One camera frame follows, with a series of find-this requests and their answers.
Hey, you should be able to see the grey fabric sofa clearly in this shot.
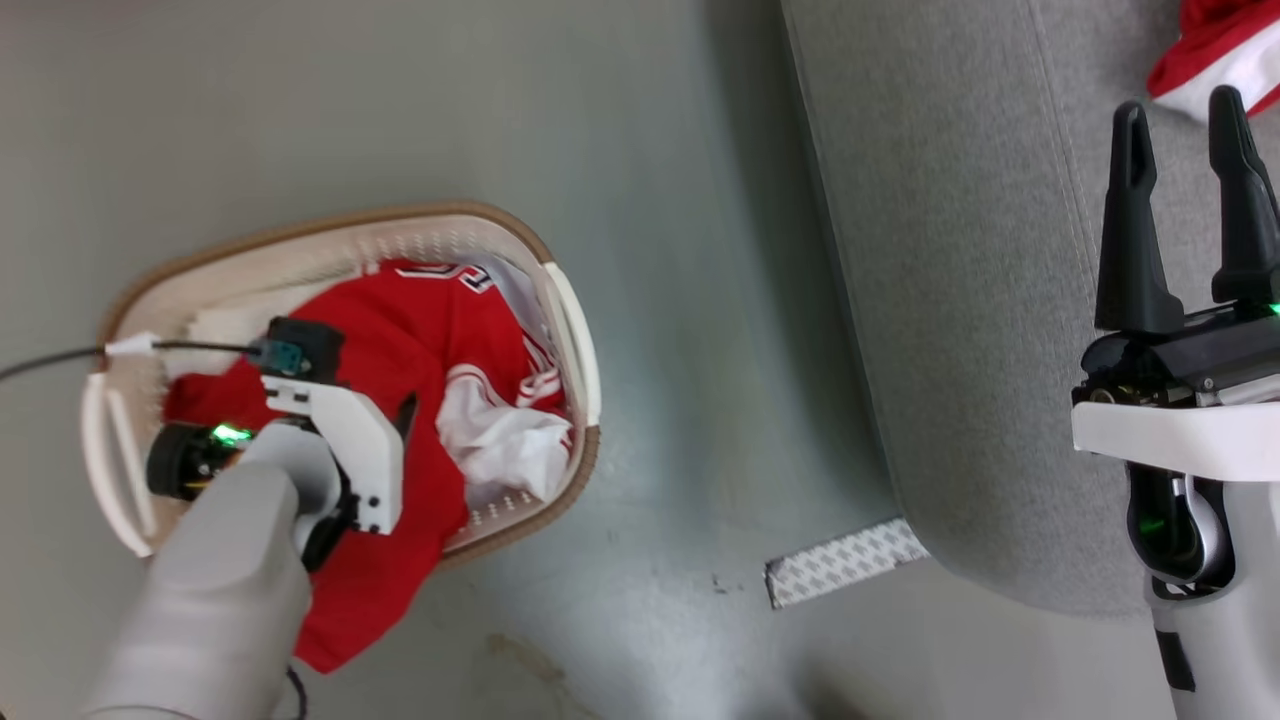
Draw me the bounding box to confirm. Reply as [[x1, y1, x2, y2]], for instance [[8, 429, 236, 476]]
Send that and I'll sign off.
[[780, 0, 1280, 621]]

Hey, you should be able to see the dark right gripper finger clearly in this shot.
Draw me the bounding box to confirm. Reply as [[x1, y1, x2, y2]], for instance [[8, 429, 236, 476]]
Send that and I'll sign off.
[[1094, 100, 1186, 336], [1207, 85, 1280, 306]]

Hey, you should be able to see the red garment with white band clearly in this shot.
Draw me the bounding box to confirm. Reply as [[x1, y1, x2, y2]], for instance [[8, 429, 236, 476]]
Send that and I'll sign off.
[[1145, 0, 1280, 126]]

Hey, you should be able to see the white patterned tape strip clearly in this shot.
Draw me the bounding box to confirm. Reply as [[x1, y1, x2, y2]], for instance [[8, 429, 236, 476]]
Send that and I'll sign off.
[[765, 517, 931, 611]]

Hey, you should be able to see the red and white striped garment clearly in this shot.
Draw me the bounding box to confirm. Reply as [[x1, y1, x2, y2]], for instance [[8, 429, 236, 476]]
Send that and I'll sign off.
[[435, 362, 576, 506]]

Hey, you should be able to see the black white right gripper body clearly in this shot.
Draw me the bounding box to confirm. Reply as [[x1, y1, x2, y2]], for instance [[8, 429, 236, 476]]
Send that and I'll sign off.
[[1070, 300, 1280, 483]]

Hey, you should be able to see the red jersey with number print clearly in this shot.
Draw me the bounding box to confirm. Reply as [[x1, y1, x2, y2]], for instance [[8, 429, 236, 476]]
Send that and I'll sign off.
[[163, 258, 571, 676]]

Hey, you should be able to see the black cable with white tag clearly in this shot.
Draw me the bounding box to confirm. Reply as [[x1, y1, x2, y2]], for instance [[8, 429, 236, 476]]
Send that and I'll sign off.
[[0, 333, 269, 386]]

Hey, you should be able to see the white plastic laundry basket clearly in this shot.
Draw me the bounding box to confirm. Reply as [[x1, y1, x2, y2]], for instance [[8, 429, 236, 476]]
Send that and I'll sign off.
[[80, 200, 603, 571]]

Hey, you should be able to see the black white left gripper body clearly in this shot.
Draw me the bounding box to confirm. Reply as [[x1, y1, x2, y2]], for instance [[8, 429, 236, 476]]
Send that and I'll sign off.
[[260, 375, 405, 573]]

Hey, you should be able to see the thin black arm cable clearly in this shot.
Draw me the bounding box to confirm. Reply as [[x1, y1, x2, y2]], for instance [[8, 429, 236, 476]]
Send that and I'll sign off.
[[270, 665, 307, 720]]

